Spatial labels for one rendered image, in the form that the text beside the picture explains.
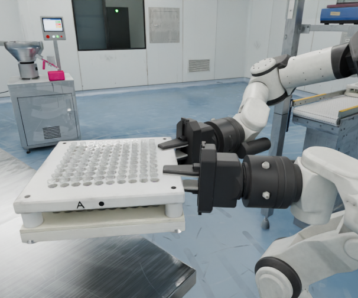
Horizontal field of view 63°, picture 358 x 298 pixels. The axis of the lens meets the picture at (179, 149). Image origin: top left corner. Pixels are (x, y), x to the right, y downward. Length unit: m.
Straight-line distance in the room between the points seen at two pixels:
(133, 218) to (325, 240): 0.52
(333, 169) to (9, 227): 0.66
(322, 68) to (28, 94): 2.92
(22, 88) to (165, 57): 3.92
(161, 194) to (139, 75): 6.11
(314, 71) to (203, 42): 6.22
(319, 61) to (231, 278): 1.26
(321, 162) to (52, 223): 0.42
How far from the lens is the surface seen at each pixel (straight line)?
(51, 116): 3.43
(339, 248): 0.84
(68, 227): 0.48
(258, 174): 0.47
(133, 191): 0.44
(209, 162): 0.45
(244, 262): 1.88
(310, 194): 0.51
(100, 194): 0.45
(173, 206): 0.45
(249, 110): 0.72
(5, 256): 0.70
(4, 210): 0.85
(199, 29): 7.00
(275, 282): 0.96
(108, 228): 0.47
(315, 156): 0.50
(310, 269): 0.94
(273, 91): 0.94
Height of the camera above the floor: 1.28
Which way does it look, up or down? 23 degrees down
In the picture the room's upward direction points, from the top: straight up
